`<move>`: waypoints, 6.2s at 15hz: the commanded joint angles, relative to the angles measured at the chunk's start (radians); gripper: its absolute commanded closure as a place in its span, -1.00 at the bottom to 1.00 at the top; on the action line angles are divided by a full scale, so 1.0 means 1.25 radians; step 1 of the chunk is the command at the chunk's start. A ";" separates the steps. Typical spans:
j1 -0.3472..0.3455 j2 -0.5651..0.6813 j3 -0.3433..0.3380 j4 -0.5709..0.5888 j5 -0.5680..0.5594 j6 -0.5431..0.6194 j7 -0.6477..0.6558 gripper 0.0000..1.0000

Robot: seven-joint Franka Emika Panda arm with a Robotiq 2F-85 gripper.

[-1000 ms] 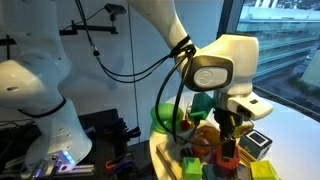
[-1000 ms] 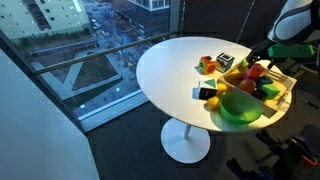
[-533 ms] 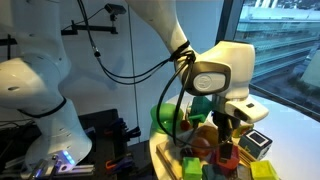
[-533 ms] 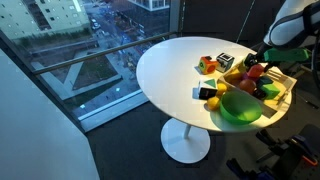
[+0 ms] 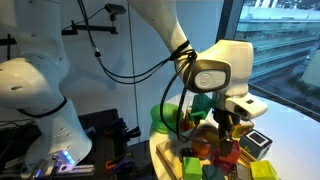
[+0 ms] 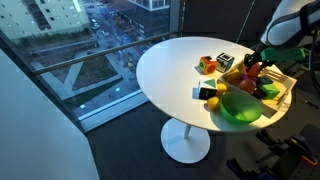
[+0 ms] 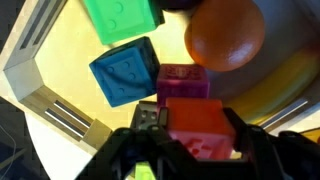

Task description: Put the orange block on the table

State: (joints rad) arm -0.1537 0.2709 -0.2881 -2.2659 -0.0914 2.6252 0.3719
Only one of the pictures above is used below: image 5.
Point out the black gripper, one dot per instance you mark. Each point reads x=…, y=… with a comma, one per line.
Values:
x=226, y=123

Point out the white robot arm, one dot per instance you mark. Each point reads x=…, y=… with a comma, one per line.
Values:
x=220, y=63

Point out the magenta block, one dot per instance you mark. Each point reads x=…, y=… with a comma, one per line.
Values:
x=216, y=160

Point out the grey block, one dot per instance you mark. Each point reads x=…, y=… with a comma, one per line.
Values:
x=240, y=172

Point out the lime green block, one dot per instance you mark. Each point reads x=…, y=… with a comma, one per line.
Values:
x=264, y=170

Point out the orange ball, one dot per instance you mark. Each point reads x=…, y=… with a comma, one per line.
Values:
x=201, y=147

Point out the orange and green soft cube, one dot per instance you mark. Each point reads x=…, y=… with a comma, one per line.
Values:
x=245, y=130

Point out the soft cube with black square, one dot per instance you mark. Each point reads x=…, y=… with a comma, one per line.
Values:
x=256, y=144

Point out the small red-orange ball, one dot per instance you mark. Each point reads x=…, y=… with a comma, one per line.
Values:
x=187, y=125

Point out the wooden tray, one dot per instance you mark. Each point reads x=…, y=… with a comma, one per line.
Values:
x=166, y=153

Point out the green plastic cup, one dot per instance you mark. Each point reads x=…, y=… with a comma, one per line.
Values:
x=166, y=116

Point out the black equipment cart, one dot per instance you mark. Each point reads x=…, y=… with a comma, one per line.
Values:
x=110, y=126

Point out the dark window frame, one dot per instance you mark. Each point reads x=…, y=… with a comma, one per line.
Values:
x=225, y=20

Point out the black camera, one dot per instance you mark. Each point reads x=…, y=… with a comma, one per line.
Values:
x=115, y=9

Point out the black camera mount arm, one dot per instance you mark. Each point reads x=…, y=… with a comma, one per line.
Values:
x=93, y=28

